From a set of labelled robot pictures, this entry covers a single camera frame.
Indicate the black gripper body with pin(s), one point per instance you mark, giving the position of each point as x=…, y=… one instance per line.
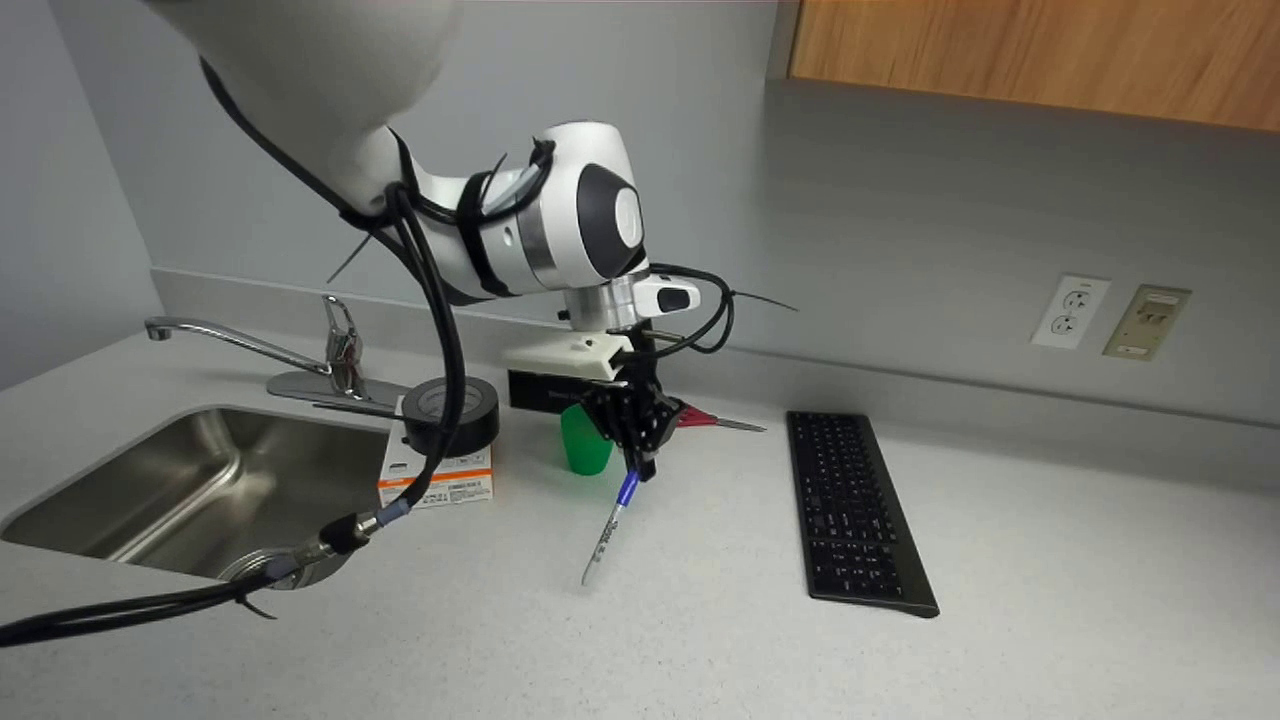
x=632, y=406

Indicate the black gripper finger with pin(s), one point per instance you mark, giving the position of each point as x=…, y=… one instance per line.
x=645, y=460
x=628, y=448

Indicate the blue and silver pen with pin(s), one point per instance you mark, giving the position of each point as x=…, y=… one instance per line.
x=620, y=500

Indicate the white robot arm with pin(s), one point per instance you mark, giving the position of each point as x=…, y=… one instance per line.
x=320, y=87

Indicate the green plastic cup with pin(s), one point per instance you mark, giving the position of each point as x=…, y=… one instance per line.
x=585, y=444

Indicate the orange and white box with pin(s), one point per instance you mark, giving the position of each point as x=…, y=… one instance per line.
x=454, y=481

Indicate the black keyboard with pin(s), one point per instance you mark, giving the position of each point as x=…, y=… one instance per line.
x=852, y=534

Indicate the chrome sink faucet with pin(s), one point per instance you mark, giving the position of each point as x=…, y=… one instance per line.
x=336, y=379

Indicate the stainless steel sink basin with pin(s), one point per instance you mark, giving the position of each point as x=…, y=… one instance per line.
x=207, y=493

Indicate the red handled scissors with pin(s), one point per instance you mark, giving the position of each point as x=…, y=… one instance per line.
x=699, y=417

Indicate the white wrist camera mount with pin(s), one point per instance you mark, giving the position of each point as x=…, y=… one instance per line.
x=602, y=325

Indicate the white wall outlet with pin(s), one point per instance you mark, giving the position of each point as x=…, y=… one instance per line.
x=1068, y=314

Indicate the wooden wall cabinet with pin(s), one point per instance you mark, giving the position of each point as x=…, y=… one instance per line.
x=1197, y=60

